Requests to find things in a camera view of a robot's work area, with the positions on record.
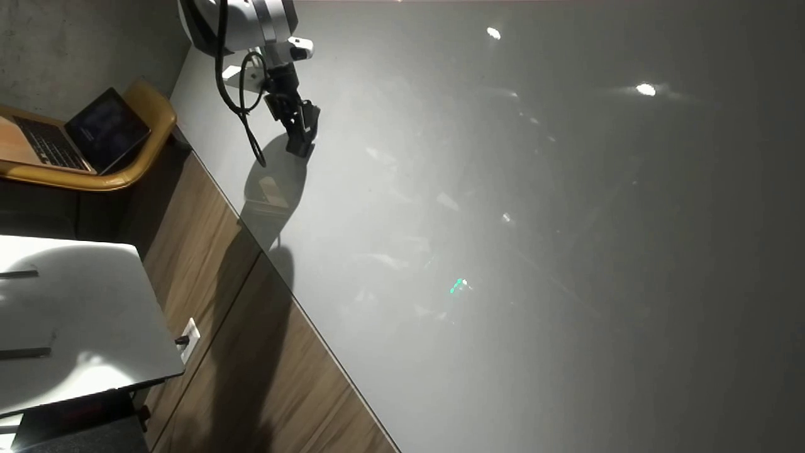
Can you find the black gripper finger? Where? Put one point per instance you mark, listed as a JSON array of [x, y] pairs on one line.
[[293, 119], [310, 116]]

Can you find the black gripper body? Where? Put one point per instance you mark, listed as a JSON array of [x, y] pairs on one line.
[[281, 88]]

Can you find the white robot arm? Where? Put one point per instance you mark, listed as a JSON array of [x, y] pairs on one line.
[[264, 30]]

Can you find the large white writing board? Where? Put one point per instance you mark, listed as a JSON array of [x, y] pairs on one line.
[[542, 225]]

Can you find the small white board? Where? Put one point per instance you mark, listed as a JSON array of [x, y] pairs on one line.
[[86, 324]]

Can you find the open laptop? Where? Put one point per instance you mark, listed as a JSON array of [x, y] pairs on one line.
[[93, 142]]

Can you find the white table socket plate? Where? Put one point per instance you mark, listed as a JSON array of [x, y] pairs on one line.
[[186, 341]]

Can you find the grey marker pen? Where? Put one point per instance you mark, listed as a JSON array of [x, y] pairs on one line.
[[18, 273]]

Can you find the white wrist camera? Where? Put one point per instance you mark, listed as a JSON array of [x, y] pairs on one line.
[[288, 51]]

